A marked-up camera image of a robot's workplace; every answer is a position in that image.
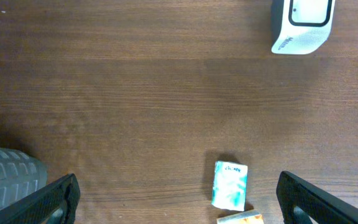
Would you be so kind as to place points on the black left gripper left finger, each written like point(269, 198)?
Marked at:
point(55, 203)

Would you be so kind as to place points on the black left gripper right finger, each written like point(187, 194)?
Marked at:
point(303, 202)

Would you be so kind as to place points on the orange tissue pack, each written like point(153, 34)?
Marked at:
point(248, 217)

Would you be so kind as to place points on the green Kleenex tissue pack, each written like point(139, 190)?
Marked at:
point(229, 186)

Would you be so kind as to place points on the grey plastic mesh basket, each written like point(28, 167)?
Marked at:
point(20, 176)

